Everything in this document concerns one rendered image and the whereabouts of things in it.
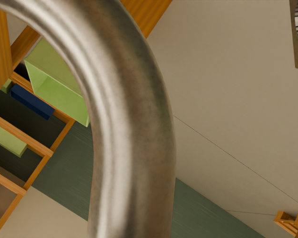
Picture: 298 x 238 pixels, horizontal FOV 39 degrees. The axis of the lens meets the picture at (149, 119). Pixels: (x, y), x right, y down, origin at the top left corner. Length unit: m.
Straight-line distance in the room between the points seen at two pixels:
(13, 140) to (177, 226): 2.73
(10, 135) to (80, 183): 1.26
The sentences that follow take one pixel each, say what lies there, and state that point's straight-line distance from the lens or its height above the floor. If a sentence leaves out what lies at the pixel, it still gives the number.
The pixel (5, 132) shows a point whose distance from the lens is 5.60.
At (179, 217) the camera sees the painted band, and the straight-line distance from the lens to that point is 6.49.
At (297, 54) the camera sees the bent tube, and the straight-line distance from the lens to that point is 0.26.
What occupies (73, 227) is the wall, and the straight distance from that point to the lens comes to 6.15.
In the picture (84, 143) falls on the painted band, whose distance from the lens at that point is 6.17.
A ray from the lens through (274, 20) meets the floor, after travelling 2.24.
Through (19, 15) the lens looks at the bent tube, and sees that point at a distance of 0.16.
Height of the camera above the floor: 1.33
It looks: 17 degrees down
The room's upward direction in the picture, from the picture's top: 148 degrees counter-clockwise
